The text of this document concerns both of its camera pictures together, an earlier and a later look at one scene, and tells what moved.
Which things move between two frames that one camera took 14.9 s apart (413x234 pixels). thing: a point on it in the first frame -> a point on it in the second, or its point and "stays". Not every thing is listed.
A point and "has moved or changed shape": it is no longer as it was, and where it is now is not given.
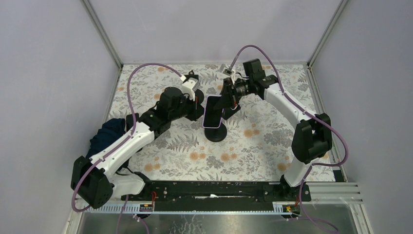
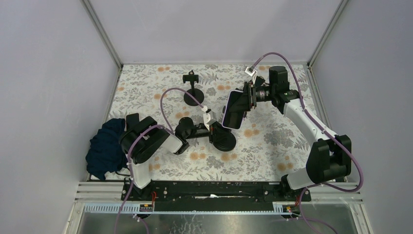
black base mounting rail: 218,196 stays
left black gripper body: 196,105 -> 211,133
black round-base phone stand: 215,135 has moved or changed shape
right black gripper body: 239,89 -> 262,93
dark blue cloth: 109,130 stays
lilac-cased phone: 213,111 -> 233,120
